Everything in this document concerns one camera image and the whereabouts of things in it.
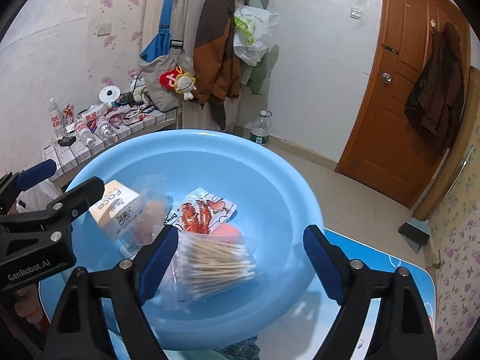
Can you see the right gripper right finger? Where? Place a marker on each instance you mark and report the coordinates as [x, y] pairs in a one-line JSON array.
[[402, 329]]

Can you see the white tape roll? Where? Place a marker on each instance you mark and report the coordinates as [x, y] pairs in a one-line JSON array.
[[109, 94]]

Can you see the red crayfish snack packet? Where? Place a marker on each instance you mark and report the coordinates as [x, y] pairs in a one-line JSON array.
[[201, 212]]

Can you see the small clear water bottle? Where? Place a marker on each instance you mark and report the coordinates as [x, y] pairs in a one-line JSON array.
[[56, 118]]

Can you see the brown orange hanging coat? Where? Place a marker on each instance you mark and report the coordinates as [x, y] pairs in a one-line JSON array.
[[217, 68]]

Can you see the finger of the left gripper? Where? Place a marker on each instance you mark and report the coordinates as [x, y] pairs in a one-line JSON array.
[[66, 208], [13, 184]]

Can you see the dark brown hanging jacket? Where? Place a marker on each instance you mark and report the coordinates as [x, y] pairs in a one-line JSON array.
[[435, 104]]

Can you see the grey dustpan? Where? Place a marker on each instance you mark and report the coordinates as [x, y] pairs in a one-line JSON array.
[[416, 233]]

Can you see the white face tissue box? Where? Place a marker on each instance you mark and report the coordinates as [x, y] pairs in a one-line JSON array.
[[118, 210]]

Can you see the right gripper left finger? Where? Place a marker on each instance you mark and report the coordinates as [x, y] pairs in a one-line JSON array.
[[79, 330]]

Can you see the blue grey shoulder bag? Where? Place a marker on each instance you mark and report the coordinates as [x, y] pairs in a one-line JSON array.
[[163, 39]]

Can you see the white light switch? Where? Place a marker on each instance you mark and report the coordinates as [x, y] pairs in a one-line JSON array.
[[355, 13]]

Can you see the clear toothpick box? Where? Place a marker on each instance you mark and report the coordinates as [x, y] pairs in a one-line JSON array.
[[156, 205]]

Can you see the brown wooden door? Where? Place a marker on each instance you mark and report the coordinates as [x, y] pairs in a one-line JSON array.
[[384, 152]]

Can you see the white green plastic bag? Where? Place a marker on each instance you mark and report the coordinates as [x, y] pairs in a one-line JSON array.
[[253, 33]]

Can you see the light blue plastic basin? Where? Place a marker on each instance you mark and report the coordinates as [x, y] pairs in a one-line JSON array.
[[274, 206]]

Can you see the red yellow plush charm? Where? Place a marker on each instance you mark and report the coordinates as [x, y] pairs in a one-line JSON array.
[[180, 81]]

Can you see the large water bottle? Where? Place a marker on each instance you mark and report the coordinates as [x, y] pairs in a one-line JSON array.
[[260, 129]]

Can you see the light green hanging jacket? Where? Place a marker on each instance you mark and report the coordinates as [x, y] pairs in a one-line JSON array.
[[256, 78]]

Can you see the wall socket plate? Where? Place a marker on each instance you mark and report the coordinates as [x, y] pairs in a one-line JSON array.
[[104, 29]]

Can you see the person's hand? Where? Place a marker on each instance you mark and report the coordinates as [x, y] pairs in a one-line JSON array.
[[31, 313]]

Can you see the cotton swabs bag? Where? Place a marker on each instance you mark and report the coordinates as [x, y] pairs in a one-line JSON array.
[[204, 266]]

